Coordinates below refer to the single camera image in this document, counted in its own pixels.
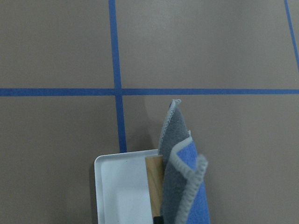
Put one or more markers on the white wooden towel rack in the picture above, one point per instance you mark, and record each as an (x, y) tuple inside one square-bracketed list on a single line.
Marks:
[(121, 185)]

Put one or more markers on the blue grey-edged towel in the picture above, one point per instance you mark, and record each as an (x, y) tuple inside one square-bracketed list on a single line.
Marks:
[(184, 198)]

